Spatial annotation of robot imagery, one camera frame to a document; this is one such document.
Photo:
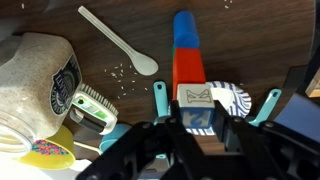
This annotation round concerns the white plastic spoon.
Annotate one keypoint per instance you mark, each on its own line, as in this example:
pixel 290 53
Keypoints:
pixel 143 64

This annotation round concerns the grey letter cube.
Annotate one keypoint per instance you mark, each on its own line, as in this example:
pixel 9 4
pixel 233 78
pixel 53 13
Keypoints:
pixel 196 105

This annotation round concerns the blue cylinder block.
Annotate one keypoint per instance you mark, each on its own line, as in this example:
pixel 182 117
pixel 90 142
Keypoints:
pixel 185 30

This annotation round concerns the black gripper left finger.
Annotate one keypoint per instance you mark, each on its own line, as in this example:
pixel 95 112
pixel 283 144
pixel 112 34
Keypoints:
pixel 127 158

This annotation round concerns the teal measuring spoon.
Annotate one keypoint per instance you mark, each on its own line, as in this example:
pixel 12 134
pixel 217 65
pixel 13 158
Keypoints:
pixel 161 99

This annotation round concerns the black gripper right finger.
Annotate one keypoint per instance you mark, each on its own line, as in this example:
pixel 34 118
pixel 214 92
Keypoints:
pixel 269 151

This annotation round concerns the yellow bowl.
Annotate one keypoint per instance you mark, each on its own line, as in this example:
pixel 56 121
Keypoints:
pixel 54 153

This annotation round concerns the teal measuring cup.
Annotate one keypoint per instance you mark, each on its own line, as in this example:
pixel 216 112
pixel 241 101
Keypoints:
pixel 109 139

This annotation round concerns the white green dish brush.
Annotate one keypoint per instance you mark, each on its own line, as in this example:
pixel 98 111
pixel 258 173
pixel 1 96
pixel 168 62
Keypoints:
pixel 93 111

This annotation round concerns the green block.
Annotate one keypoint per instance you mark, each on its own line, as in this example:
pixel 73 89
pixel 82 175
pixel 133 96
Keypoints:
pixel 173 52

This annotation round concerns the red block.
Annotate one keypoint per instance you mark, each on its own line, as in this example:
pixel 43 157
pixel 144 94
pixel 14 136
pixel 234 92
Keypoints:
pixel 187 68

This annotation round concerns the glass jar of rice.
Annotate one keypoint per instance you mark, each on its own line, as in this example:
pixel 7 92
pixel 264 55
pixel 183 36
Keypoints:
pixel 39 75

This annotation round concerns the blue patterned white plate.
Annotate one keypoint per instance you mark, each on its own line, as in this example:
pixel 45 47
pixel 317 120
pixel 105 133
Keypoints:
pixel 235 100

